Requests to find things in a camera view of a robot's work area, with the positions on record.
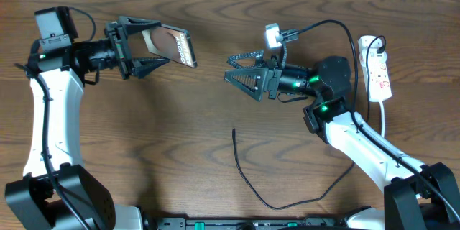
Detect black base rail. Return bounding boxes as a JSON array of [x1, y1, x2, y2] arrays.
[[155, 217, 348, 230]]

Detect white power strip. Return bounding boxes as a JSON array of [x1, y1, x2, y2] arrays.
[[358, 35, 392, 103]]

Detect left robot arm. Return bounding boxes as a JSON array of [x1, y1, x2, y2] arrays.
[[5, 10, 165, 229]]

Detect black charging cable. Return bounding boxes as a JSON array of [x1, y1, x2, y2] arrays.
[[231, 35, 387, 211]]

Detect Galaxy S25 Ultra smartphone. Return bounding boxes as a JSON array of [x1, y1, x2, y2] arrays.
[[142, 24, 197, 68]]

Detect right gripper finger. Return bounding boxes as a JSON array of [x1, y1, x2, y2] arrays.
[[224, 68, 269, 101], [227, 50, 265, 69]]

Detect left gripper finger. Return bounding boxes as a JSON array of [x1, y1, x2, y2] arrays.
[[132, 57, 170, 79], [119, 16, 162, 36]]

